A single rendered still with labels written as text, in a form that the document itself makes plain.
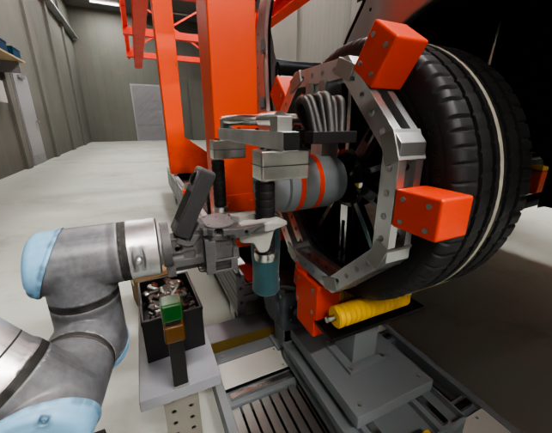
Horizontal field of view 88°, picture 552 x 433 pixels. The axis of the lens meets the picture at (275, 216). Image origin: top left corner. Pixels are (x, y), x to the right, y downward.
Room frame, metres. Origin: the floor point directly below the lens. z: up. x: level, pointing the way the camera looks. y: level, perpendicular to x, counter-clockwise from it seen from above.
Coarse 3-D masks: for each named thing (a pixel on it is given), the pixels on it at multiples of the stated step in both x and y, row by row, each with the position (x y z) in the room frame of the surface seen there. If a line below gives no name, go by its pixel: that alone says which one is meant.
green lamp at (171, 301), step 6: (174, 294) 0.51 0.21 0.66; (162, 300) 0.49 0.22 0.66; (168, 300) 0.49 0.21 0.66; (174, 300) 0.49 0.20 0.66; (180, 300) 0.49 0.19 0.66; (162, 306) 0.47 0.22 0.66; (168, 306) 0.47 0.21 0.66; (174, 306) 0.47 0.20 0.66; (180, 306) 0.48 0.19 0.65; (162, 312) 0.46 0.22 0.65; (168, 312) 0.47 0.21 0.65; (174, 312) 0.47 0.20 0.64; (180, 312) 0.48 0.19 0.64; (162, 318) 0.47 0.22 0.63; (168, 318) 0.47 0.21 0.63; (174, 318) 0.47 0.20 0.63; (180, 318) 0.48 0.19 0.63
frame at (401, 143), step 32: (320, 64) 0.72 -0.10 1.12; (352, 64) 0.62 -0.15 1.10; (288, 96) 0.87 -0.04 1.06; (384, 96) 0.59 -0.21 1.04; (384, 128) 0.54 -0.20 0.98; (416, 128) 0.53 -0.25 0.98; (384, 160) 0.52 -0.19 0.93; (416, 160) 0.51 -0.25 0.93; (384, 192) 0.52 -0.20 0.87; (288, 224) 0.88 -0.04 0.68; (384, 224) 0.50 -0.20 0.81; (320, 256) 0.77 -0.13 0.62; (384, 256) 0.49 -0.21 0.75
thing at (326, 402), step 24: (288, 360) 0.88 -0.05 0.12; (312, 384) 0.73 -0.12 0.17; (336, 408) 0.67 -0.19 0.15; (408, 408) 0.67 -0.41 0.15; (432, 408) 0.64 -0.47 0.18; (456, 408) 0.65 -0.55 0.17; (336, 432) 0.61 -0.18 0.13; (360, 432) 0.59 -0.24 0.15; (384, 432) 0.58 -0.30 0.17; (408, 432) 0.59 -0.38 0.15; (432, 432) 0.59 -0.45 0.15; (456, 432) 0.61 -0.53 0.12
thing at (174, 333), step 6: (162, 324) 0.48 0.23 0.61; (180, 324) 0.48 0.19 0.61; (168, 330) 0.47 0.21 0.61; (174, 330) 0.47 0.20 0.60; (180, 330) 0.48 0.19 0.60; (168, 336) 0.47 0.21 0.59; (174, 336) 0.47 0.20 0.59; (180, 336) 0.48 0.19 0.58; (168, 342) 0.47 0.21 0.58; (174, 342) 0.47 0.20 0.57
